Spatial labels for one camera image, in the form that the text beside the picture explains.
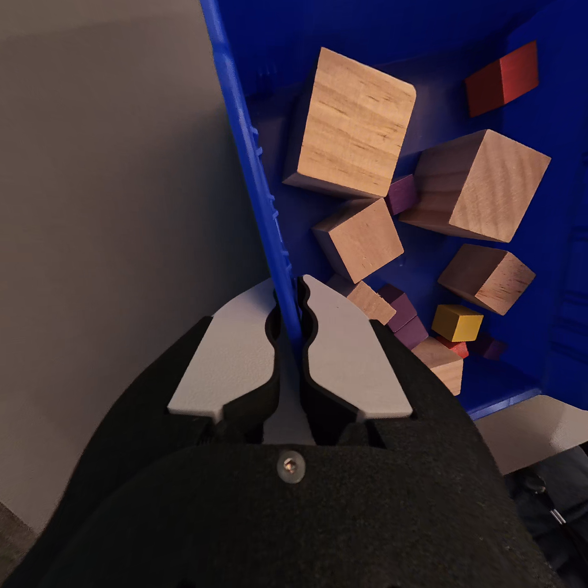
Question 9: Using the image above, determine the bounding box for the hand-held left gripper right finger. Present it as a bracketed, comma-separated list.
[298, 275, 413, 439]

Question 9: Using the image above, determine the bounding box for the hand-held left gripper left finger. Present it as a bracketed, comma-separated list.
[168, 278, 282, 439]

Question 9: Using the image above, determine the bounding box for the pile of wooden cubes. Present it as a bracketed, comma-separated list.
[282, 40, 552, 397]

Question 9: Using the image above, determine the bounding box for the blue plastic box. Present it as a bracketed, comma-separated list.
[198, 0, 588, 421]

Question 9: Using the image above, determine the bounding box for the person's dark jacket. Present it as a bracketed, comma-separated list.
[503, 443, 588, 588]

